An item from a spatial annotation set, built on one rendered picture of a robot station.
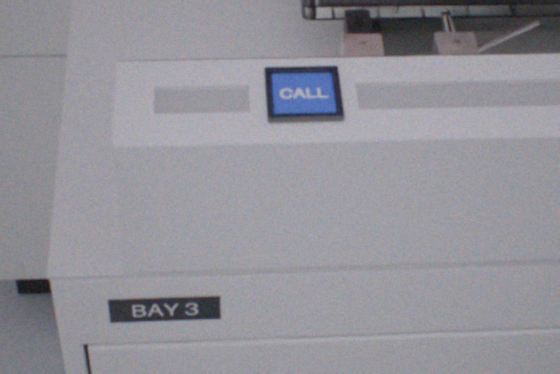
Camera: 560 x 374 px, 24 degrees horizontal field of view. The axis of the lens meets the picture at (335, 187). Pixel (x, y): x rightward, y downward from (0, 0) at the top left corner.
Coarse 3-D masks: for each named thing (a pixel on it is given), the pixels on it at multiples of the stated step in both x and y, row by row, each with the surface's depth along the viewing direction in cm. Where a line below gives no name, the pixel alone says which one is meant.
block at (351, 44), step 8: (344, 40) 109; (352, 40) 109; (360, 40) 109; (368, 40) 109; (376, 40) 109; (344, 48) 108; (352, 48) 108; (360, 48) 108; (368, 48) 108; (376, 48) 108
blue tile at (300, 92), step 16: (272, 80) 97; (288, 80) 97; (304, 80) 97; (320, 80) 97; (272, 96) 96; (288, 96) 95; (304, 96) 95; (320, 96) 95; (288, 112) 94; (304, 112) 94; (320, 112) 94
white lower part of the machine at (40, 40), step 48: (0, 0) 158; (48, 0) 159; (0, 48) 163; (48, 48) 164; (0, 96) 169; (48, 96) 170; (0, 144) 175; (48, 144) 176; (0, 192) 182; (48, 192) 183; (0, 240) 189; (48, 240) 190; (48, 288) 202
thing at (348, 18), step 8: (344, 16) 112; (352, 16) 112; (360, 16) 111; (368, 16) 112; (344, 24) 113; (352, 24) 111; (360, 24) 111; (368, 24) 111; (344, 32) 113; (352, 32) 110; (360, 32) 110; (368, 32) 110
